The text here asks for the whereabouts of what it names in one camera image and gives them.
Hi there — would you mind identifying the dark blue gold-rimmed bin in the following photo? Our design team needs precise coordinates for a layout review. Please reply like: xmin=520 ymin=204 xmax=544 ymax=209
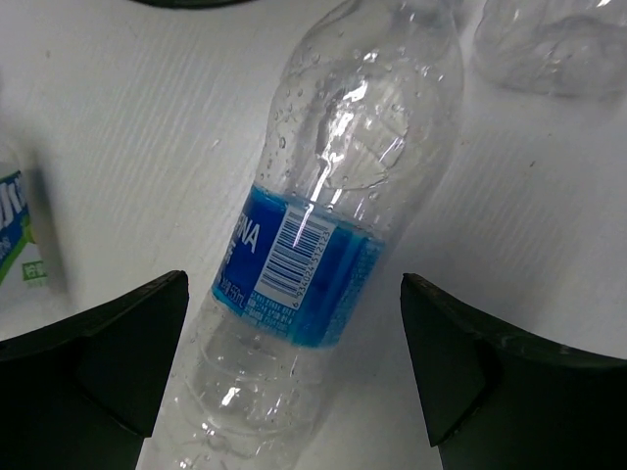
xmin=133 ymin=0 xmax=249 ymax=10

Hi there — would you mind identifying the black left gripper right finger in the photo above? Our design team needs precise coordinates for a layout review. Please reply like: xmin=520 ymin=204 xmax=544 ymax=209
xmin=401 ymin=274 xmax=626 ymax=469

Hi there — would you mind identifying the clear bottle blue wrap label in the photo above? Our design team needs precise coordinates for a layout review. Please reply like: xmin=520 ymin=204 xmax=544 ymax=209
xmin=473 ymin=0 xmax=626 ymax=97

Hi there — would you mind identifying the small bottle green-blue label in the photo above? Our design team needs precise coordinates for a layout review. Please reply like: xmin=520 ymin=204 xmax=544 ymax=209
xmin=1 ymin=132 xmax=68 ymax=322

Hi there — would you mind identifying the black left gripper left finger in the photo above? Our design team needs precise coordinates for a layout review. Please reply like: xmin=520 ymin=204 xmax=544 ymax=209
xmin=1 ymin=270 xmax=189 ymax=469

